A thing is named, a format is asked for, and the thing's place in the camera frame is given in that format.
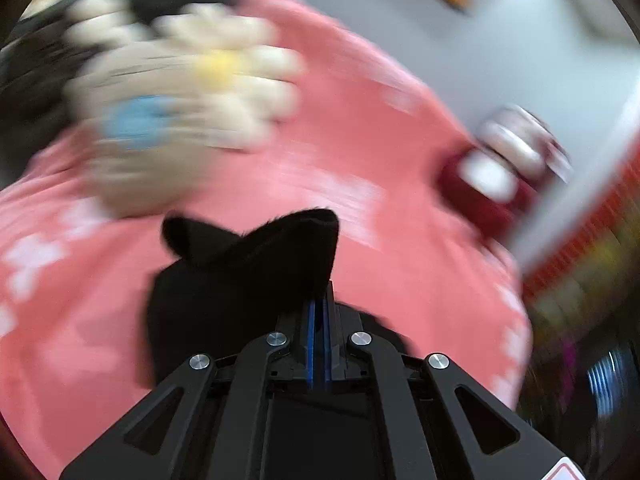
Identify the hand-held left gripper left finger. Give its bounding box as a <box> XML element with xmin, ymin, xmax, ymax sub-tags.
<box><xmin>60</xmin><ymin>299</ymin><xmax>319</xmax><ymax>480</ymax></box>

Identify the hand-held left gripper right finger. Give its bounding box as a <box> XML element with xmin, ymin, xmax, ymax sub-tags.
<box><xmin>320</xmin><ymin>281</ymin><xmax>587</xmax><ymax>480</ymax></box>

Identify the small black cloth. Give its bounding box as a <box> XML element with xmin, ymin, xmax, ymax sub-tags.
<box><xmin>145</xmin><ymin>208</ymin><xmax>416</xmax><ymax>391</ymax></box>

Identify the pink printed blanket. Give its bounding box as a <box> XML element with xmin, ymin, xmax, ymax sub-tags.
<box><xmin>0</xmin><ymin>0</ymin><xmax>535</xmax><ymax>467</ymax></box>

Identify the red and white object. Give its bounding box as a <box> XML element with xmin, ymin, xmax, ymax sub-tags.
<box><xmin>434</xmin><ymin>104</ymin><xmax>574</xmax><ymax>247</ymax></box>

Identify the orange ribbed object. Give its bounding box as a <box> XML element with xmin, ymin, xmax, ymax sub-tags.
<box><xmin>521</xmin><ymin>159</ymin><xmax>640</xmax><ymax>302</ymax></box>

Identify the cream daisy plush toy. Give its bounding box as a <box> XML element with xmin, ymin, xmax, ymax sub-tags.
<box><xmin>62</xmin><ymin>0</ymin><xmax>307</xmax><ymax>219</ymax></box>

